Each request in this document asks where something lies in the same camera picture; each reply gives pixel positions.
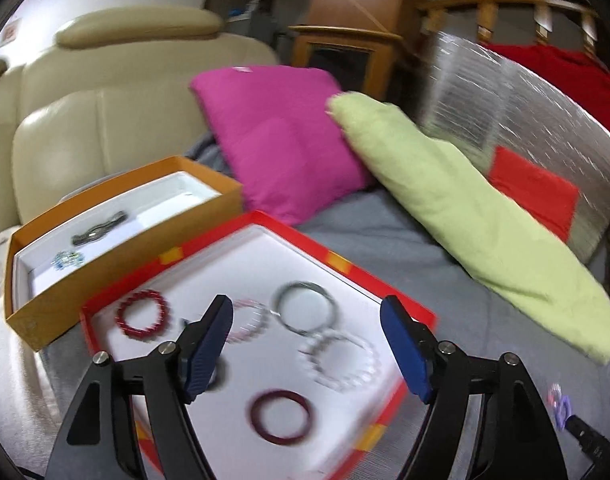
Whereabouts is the wooden cabinet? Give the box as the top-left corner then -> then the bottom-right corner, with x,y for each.
291,0 -> 426,100

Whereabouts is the black cord bracelet pink charm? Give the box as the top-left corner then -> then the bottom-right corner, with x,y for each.
178,320 -> 231,400

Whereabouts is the purple bead bracelet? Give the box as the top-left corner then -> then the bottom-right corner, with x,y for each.
546,382 -> 574,430

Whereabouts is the magenta pillow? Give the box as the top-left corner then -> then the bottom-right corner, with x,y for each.
190,65 -> 371,226

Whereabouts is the black cable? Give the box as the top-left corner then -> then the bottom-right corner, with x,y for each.
564,414 -> 610,480

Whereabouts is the beige leather sofa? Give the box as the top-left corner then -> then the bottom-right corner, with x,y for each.
0,6 -> 278,233

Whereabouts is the silver insulated foil panel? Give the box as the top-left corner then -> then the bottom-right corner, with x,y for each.
410,32 -> 610,262

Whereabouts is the dark maroon bangle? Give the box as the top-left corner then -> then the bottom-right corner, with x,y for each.
247,389 -> 314,446

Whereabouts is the small red cushion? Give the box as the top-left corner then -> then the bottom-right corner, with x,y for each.
488,146 -> 580,243

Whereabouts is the blue green bead bracelet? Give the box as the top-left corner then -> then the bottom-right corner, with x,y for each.
51,249 -> 86,271

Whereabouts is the pink white bead bracelet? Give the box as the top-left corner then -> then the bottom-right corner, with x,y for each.
224,298 -> 272,345

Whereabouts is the dark red bead bracelet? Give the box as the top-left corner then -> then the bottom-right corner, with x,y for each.
115,288 -> 170,342

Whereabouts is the red shallow box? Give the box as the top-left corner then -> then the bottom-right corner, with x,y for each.
80,212 -> 406,479

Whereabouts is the light green folded blanket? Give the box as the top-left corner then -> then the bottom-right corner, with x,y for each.
326,92 -> 610,364

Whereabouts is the dark metal bangle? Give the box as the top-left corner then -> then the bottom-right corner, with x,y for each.
270,282 -> 340,337

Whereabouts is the grey bed blanket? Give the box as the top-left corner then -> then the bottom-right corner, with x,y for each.
39,131 -> 610,480

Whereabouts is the red cloth on rail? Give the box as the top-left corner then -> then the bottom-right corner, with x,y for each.
484,41 -> 610,143

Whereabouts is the orange cardboard box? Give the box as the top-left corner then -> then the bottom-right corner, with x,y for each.
3,156 -> 242,351

